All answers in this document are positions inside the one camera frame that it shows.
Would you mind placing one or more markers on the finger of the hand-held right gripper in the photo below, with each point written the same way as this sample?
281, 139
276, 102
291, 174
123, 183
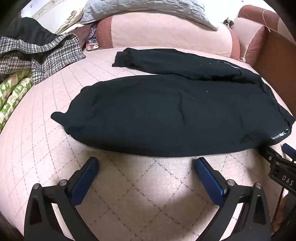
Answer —
290, 150
271, 154

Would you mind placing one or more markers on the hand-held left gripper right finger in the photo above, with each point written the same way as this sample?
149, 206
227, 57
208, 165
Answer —
209, 183

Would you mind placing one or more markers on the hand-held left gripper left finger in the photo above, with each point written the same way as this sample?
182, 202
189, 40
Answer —
84, 183

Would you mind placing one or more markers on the black pants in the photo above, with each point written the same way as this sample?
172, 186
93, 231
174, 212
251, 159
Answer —
161, 111

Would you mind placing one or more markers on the person's right hand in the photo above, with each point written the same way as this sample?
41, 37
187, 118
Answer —
278, 213

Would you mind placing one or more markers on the pink quilted sofa cover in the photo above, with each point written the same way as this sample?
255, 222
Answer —
138, 185

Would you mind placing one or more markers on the cream tassel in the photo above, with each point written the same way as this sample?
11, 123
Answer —
241, 59

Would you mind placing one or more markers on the green patterned blanket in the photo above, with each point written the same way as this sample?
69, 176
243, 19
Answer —
13, 92

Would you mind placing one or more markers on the pink armrest cushion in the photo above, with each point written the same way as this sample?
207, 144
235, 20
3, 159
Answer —
248, 39

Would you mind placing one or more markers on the houndstooth coat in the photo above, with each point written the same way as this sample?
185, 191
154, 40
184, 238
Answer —
46, 55

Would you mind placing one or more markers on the pair of dark shoes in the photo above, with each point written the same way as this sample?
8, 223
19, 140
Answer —
228, 22

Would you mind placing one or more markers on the colourful small packet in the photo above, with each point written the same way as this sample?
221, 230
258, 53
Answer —
92, 44

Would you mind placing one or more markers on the pink bolster cushion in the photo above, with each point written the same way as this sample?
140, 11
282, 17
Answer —
166, 34

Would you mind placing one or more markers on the black jacket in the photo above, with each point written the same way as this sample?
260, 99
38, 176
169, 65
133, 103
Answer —
30, 31

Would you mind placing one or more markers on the cream cloth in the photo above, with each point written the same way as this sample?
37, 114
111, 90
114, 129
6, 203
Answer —
69, 22

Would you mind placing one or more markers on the grey quilted blanket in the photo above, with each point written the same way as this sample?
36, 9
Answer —
143, 10

